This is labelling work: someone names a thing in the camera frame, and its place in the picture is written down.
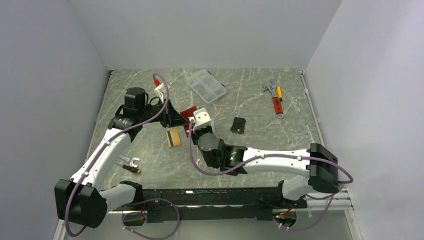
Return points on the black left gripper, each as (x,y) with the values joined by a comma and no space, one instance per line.
(171,117)

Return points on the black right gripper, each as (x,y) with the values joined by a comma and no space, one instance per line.
(195,132)

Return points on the gold credit card stack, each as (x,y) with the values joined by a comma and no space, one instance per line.
(173,138)

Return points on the red leather card holder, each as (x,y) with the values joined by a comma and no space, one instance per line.
(186,115)

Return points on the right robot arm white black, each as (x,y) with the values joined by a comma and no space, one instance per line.
(313,169)

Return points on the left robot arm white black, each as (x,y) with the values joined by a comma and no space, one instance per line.
(80,199)

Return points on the clear plastic screw box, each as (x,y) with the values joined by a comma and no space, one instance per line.
(206,86)

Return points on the black yellow screwdriver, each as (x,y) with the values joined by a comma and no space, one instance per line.
(131,169)

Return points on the red adjustable wrench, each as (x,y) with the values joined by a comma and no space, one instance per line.
(272,88)

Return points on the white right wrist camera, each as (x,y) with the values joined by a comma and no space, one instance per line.
(202,119)

